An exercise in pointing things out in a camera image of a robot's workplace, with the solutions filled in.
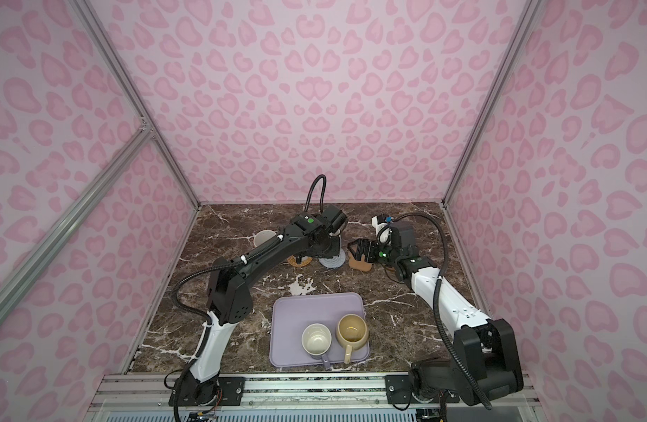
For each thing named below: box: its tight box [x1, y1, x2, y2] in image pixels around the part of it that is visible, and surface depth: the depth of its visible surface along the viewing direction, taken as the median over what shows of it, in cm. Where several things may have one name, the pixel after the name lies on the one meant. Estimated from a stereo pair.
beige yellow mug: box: [335, 312, 369, 364], surface depth 78 cm
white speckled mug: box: [253, 229, 277, 248], surface depth 100 cm
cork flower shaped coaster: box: [348, 251, 373, 272], surface depth 100 cm
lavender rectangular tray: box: [268, 291, 371, 368], surface depth 88 cm
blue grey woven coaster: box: [318, 247, 346, 270], surface depth 102 cm
